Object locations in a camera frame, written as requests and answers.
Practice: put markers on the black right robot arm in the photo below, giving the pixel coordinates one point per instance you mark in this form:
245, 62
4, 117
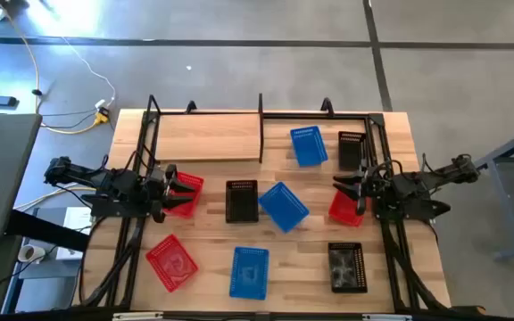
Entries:
444, 171

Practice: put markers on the silver frame bracket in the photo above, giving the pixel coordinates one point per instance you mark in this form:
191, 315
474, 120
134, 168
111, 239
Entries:
386, 317
137, 316

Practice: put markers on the black aluminium rig frame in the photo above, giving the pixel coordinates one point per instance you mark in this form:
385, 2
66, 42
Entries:
391, 254

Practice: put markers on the grey-blue table frame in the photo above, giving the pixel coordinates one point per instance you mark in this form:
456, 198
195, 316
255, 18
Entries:
509, 218

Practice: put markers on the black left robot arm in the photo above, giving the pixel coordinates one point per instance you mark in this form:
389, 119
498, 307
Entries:
83, 175

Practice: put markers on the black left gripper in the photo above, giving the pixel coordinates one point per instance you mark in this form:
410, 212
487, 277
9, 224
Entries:
156, 196

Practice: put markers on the black desk leg beam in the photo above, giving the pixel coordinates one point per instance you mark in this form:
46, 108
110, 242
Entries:
47, 229

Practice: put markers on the paper cup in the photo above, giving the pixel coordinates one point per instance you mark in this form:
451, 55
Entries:
30, 252

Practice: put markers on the black plastic basket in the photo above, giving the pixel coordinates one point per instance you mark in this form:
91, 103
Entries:
347, 267
350, 151
242, 201

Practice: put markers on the white box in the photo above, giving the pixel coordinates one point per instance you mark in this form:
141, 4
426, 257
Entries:
76, 223

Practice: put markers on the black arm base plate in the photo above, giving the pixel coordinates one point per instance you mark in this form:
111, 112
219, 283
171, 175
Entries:
114, 208
411, 209

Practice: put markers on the blue plastic basket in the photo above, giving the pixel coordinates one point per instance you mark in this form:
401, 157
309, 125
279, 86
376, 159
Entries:
284, 207
249, 273
309, 147

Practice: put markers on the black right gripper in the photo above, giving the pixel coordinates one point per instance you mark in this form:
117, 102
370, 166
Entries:
370, 189

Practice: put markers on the red plastic basket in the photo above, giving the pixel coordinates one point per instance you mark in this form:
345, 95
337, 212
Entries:
193, 182
342, 211
171, 264

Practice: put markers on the black metal shelf frame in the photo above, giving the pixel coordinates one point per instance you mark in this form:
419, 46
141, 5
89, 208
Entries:
260, 134

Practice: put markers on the yellow plug connector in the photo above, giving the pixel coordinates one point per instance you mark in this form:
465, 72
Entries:
101, 117

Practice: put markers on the grey desk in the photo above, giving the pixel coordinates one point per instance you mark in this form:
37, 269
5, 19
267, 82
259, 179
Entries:
2, 169

